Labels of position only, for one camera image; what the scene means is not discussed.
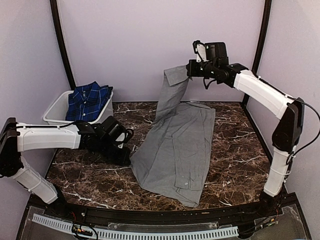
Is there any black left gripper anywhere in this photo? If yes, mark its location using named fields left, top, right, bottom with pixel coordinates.
left=96, top=138, right=131, bottom=167

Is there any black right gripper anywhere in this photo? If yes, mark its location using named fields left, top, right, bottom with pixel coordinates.
left=186, top=59, right=218, bottom=79

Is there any grey long sleeve shirt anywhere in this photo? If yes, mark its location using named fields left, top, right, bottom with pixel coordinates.
left=131, top=65, right=216, bottom=208

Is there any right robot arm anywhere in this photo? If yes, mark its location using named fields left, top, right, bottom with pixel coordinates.
left=186, top=59, right=307, bottom=197

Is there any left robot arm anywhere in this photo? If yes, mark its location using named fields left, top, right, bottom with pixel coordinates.
left=0, top=116, right=134, bottom=218

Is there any blue plaid shirt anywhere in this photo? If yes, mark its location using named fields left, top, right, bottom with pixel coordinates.
left=65, top=81, right=113, bottom=122

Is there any white plastic bin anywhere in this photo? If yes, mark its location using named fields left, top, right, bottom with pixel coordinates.
left=43, top=87, right=113, bottom=125

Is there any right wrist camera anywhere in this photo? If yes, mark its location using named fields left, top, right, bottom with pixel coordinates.
left=192, top=40, right=208, bottom=63

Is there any right black frame post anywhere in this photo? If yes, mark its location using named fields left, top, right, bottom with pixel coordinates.
left=241, top=0, right=273, bottom=111

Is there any black frame post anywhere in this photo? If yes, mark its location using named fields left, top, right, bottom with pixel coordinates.
left=49, top=0, right=76, bottom=90
left=241, top=0, right=273, bottom=111

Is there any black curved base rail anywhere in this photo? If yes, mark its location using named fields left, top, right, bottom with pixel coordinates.
left=24, top=193, right=300, bottom=228

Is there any white slotted cable duct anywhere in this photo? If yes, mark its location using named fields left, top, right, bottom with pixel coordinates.
left=32, top=213, right=239, bottom=240

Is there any left black frame post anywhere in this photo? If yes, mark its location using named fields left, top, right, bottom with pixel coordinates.
left=49, top=0, right=76, bottom=90

